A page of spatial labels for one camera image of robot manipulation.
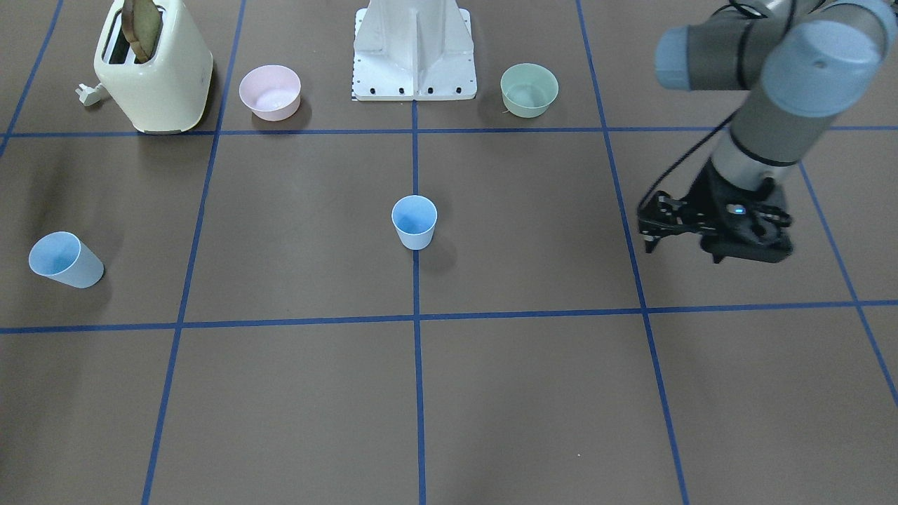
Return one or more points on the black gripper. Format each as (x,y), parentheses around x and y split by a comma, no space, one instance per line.
(708,194)

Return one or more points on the light blue cup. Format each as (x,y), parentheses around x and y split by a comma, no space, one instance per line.
(62,256)
(414,218)

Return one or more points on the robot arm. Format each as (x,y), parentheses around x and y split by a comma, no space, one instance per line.
(803,64)

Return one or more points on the green bowl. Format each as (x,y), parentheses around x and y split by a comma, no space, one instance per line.
(528,90)

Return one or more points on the pink bowl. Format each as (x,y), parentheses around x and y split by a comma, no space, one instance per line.
(272,92)

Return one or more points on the cream toaster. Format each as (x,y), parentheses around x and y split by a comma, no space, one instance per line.
(167,94)

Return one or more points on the bread slice in toaster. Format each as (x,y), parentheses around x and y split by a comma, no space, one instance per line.
(141,26)

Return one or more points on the white toaster plug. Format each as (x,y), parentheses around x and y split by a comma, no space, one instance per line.
(91,95)

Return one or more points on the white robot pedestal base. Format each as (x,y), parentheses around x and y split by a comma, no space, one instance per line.
(413,50)

